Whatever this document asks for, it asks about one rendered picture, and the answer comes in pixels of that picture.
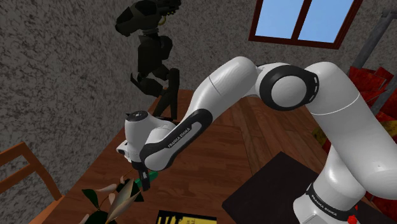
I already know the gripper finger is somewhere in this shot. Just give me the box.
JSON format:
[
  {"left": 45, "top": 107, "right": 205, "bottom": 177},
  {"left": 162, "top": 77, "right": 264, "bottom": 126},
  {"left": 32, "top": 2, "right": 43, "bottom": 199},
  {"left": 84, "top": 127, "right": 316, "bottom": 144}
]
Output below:
[{"left": 137, "top": 168, "right": 152, "bottom": 192}]

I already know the green cylinder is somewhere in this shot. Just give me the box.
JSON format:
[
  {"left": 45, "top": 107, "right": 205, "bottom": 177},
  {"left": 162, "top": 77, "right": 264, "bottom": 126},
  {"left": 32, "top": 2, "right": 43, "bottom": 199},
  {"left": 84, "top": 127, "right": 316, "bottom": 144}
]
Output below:
[{"left": 134, "top": 171, "right": 159, "bottom": 188}]

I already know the plant with pale leaves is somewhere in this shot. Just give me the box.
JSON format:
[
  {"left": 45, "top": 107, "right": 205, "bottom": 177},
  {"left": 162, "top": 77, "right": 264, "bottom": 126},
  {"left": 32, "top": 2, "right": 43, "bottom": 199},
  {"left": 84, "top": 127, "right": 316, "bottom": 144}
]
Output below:
[{"left": 78, "top": 174, "right": 145, "bottom": 224}]

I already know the yellow and black book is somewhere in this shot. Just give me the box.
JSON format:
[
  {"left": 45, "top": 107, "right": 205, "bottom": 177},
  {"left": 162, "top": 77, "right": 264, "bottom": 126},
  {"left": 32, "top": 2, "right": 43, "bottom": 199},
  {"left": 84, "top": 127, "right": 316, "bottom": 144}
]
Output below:
[{"left": 155, "top": 209, "right": 218, "bottom": 224}]

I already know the wooden table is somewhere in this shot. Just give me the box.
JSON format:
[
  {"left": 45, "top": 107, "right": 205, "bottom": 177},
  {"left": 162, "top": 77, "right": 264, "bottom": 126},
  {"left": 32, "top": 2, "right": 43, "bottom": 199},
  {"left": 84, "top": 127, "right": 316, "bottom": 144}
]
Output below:
[{"left": 29, "top": 88, "right": 330, "bottom": 224}]

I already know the wooden chair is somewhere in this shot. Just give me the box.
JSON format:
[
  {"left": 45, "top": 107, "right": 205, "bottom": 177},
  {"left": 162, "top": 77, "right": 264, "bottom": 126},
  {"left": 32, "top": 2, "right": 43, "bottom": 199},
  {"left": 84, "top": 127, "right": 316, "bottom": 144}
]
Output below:
[{"left": 0, "top": 141, "right": 65, "bottom": 224}]

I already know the black robot figure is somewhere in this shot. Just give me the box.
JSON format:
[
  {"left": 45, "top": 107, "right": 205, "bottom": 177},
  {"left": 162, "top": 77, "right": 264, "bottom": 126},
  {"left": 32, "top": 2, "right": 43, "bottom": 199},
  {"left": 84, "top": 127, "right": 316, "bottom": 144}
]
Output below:
[{"left": 115, "top": 0, "right": 182, "bottom": 122}]

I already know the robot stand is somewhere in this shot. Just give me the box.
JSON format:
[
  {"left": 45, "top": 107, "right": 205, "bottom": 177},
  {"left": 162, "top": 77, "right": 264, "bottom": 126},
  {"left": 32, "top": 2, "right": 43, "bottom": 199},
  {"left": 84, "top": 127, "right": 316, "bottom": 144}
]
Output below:
[{"left": 221, "top": 151, "right": 397, "bottom": 224}]

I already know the red framed window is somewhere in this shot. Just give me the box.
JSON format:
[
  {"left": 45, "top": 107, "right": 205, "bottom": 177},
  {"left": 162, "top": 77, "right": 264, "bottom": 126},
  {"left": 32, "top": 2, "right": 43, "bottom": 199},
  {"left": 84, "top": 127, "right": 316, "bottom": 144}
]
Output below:
[{"left": 247, "top": 0, "right": 364, "bottom": 50}]

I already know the grey metal frame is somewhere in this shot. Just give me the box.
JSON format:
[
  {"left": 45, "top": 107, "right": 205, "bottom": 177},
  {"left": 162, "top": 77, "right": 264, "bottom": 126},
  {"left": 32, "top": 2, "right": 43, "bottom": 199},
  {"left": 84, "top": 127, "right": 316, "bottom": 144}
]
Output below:
[{"left": 352, "top": 8, "right": 397, "bottom": 116}]

